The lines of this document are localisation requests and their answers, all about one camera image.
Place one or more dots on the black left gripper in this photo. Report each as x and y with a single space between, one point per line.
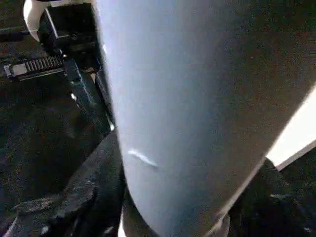
66 32

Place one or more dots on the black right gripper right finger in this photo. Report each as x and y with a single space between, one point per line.
271 202

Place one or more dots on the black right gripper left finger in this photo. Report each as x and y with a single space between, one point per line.
74 197

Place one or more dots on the white plastic table leg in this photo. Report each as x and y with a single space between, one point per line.
197 111

